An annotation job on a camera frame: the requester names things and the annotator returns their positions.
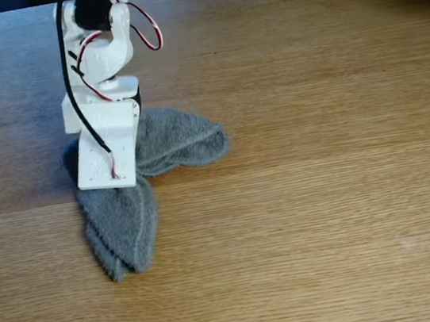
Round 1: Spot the black camera cable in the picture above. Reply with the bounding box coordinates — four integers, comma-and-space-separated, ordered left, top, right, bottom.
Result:
52, 0, 113, 160

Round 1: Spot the grey terry cleaning cloth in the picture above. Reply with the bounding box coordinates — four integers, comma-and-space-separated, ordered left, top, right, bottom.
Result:
57, 98, 248, 289

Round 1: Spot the red white servo wire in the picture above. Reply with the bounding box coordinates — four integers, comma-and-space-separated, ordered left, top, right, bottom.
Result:
71, 29, 116, 108
124, 0, 165, 56

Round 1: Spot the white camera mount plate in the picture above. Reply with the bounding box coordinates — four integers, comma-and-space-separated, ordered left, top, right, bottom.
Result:
67, 98, 149, 195

